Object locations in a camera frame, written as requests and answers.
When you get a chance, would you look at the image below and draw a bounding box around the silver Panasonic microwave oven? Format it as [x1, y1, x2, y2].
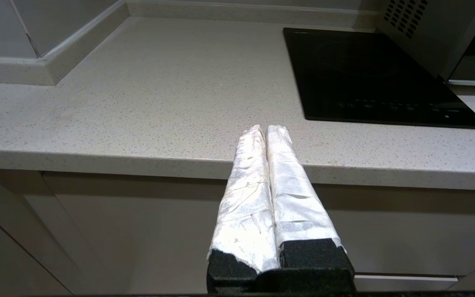
[376, 0, 475, 87]

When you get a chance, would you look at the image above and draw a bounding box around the black induction cooktop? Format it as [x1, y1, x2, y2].
[283, 27, 475, 130]

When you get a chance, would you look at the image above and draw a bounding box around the white cabinet door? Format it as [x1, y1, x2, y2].
[42, 172, 232, 294]
[303, 184, 475, 294]

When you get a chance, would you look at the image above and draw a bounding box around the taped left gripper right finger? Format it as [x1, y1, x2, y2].
[266, 125, 355, 291]

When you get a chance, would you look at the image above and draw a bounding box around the grey corner cabinet panel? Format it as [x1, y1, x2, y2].
[0, 169, 112, 297]

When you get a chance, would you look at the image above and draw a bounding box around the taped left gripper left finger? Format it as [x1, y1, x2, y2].
[207, 125, 279, 293]

